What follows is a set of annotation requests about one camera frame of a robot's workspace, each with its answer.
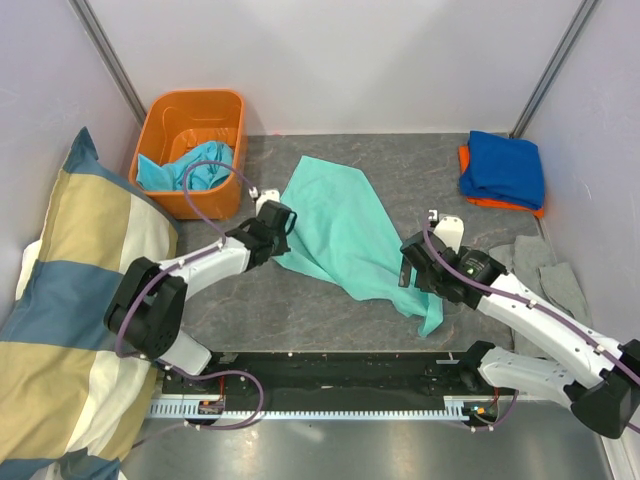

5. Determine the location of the orange plastic basket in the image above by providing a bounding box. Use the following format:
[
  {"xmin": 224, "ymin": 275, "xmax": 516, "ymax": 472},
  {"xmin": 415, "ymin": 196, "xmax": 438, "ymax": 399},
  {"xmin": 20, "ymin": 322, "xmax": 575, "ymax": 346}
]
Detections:
[{"xmin": 128, "ymin": 89, "xmax": 249, "ymax": 220}]

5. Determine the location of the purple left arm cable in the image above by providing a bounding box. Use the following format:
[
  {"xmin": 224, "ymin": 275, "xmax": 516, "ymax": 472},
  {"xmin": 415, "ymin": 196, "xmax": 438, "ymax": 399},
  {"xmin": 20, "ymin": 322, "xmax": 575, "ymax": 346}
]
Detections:
[{"xmin": 114, "ymin": 160, "xmax": 265, "ymax": 449}]

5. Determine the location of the striped blue beige pillow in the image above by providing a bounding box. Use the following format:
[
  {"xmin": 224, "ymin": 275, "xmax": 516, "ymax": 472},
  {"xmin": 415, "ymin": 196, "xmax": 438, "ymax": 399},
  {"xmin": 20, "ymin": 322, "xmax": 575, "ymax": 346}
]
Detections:
[{"xmin": 1, "ymin": 129, "xmax": 179, "ymax": 479}]

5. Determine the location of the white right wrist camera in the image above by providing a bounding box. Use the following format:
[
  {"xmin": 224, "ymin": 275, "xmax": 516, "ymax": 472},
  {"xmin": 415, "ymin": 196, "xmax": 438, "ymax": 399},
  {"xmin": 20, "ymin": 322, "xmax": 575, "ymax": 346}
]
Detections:
[{"xmin": 428, "ymin": 210, "xmax": 464, "ymax": 253}]

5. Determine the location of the right aluminium corner post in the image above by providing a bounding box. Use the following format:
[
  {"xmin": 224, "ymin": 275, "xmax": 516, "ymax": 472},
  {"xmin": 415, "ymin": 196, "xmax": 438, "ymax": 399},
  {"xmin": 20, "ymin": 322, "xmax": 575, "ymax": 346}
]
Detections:
[{"xmin": 509, "ymin": 0, "xmax": 601, "ymax": 138}]

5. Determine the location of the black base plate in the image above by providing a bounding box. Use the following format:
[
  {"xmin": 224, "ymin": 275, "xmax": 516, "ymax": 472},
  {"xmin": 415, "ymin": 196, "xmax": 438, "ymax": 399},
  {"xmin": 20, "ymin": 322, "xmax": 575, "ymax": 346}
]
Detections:
[{"xmin": 207, "ymin": 352, "xmax": 494, "ymax": 410}]

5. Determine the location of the left aluminium corner post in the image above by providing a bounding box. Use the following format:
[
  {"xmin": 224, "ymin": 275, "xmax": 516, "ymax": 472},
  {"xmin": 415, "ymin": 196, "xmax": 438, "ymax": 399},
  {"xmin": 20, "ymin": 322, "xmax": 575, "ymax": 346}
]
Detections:
[{"xmin": 68, "ymin": 0, "xmax": 147, "ymax": 126}]

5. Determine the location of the light blue t shirt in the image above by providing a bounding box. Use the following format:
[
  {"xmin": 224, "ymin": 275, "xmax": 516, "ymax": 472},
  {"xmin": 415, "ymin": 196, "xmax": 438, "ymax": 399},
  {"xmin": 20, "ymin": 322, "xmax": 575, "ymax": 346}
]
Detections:
[{"xmin": 136, "ymin": 141, "xmax": 234, "ymax": 192}]

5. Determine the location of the grey cloth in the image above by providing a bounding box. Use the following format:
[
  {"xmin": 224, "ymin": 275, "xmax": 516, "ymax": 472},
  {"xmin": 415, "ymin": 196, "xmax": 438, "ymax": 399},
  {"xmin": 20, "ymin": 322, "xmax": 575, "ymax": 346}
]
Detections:
[{"xmin": 489, "ymin": 235, "xmax": 593, "ymax": 328}]

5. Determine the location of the folded blue t shirt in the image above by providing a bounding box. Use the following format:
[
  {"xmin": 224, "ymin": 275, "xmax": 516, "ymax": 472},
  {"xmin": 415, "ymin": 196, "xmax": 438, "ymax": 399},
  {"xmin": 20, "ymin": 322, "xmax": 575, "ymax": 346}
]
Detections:
[{"xmin": 459, "ymin": 130, "xmax": 545, "ymax": 211}]

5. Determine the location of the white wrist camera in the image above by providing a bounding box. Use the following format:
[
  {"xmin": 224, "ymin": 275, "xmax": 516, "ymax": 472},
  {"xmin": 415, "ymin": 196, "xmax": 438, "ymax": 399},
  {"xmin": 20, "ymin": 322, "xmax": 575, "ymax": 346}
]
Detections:
[
  {"xmin": 249, "ymin": 187, "xmax": 280, "ymax": 215},
  {"xmin": 428, "ymin": 210, "xmax": 464, "ymax": 253}
]

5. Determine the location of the aluminium corner post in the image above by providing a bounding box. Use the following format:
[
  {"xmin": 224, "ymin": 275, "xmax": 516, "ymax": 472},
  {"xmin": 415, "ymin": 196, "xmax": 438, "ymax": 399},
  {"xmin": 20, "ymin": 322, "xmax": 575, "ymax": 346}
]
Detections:
[
  {"xmin": 509, "ymin": 0, "xmax": 601, "ymax": 138},
  {"xmin": 68, "ymin": 0, "xmax": 147, "ymax": 126}
]

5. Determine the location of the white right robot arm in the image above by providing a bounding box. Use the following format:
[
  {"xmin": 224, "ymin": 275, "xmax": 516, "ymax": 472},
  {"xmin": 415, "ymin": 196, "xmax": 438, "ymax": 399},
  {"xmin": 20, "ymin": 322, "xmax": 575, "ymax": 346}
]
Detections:
[{"xmin": 399, "ymin": 229, "xmax": 639, "ymax": 439}]

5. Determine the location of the white slotted cable duct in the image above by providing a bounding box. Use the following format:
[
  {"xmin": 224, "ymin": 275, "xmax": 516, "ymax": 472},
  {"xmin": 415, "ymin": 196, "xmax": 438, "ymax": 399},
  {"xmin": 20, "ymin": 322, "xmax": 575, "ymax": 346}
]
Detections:
[{"xmin": 145, "ymin": 397, "xmax": 496, "ymax": 421}]

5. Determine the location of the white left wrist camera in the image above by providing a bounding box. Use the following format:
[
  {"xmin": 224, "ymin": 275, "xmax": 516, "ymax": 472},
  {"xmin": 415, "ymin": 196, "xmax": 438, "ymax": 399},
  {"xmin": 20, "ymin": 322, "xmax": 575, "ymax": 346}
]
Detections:
[{"xmin": 249, "ymin": 187, "xmax": 280, "ymax": 215}]

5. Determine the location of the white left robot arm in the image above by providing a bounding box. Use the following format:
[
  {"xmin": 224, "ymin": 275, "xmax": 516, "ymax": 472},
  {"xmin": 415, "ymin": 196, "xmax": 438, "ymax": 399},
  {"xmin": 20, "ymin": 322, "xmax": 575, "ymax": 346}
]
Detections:
[{"xmin": 104, "ymin": 200, "xmax": 297, "ymax": 393}]

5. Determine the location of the folded orange t shirt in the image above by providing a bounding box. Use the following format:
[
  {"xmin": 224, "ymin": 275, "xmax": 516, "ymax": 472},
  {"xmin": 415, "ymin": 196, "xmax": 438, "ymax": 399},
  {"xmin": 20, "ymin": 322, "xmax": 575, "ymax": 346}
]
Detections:
[{"xmin": 458, "ymin": 145, "xmax": 545, "ymax": 219}]

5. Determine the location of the mint green t shirt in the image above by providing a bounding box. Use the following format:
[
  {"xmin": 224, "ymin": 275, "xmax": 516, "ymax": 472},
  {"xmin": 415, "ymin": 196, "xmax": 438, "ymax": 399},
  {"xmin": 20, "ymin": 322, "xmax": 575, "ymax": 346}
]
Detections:
[{"xmin": 276, "ymin": 156, "xmax": 444, "ymax": 337}]

